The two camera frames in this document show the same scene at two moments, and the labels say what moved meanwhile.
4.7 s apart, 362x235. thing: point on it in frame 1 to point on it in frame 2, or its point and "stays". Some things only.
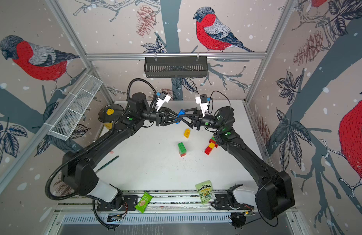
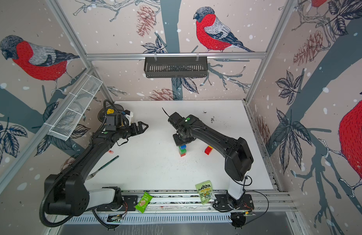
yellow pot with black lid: x=109 y=113 stays
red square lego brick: x=208 y=150 stays
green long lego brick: x=182 y=148 stays
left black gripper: x=166 y=110 to x=134 y=129
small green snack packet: x=143 y=201 stays
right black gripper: x=183 y=118 to x=177 y=142
